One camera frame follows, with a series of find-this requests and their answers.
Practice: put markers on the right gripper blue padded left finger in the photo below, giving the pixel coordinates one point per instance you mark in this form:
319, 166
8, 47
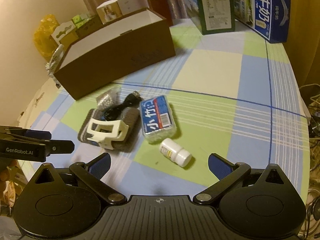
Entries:
100, 165

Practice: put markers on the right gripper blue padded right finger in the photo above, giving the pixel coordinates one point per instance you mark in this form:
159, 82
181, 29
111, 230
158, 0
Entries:
219, 166

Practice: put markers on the white plastic holder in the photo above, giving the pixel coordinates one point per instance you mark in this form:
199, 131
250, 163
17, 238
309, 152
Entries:
106, 132

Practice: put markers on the white pill bottle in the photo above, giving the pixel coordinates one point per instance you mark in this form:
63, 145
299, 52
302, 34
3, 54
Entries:
175, 153

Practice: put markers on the grey knitted cloth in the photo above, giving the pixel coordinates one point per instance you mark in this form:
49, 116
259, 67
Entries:
129, 115

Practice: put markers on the clear bag of beads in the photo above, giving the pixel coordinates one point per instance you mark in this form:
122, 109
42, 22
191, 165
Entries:
108, 99

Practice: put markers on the clear blue toothpick box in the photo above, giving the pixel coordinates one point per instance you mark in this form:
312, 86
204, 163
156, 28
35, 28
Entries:
157, 119

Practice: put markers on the person's left hand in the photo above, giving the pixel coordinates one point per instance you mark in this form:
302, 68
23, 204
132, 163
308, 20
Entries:
4, 177

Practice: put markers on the checkered bed sheet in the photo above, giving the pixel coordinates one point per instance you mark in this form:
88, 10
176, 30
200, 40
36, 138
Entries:
233, 94

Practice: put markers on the crumpled white plastic bag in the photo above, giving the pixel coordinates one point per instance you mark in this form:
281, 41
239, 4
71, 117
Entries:
51, 66

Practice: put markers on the yellow plastic bag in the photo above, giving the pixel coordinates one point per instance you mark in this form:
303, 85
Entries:
43, 40

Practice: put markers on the white yellow hang-tab box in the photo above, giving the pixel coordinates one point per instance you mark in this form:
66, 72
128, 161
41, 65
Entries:
65, 34

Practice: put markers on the brown open cardboard box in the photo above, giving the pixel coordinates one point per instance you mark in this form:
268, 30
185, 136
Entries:
119, 48

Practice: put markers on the green white small boxes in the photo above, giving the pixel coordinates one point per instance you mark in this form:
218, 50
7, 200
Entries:
80, 19

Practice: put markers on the brown corrugated cardboard box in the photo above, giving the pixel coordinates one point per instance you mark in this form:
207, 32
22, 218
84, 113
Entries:
90, 25

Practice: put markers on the green white milk carton box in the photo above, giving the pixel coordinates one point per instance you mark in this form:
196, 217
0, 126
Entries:
211, 16

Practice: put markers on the white photo product box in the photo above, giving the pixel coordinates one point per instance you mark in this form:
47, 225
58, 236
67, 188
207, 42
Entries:
113, 9

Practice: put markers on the dark red paper bag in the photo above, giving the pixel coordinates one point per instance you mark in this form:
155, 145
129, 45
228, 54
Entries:
162, 8

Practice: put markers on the blue white milk carton box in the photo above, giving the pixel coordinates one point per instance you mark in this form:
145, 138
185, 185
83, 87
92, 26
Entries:
269, 18

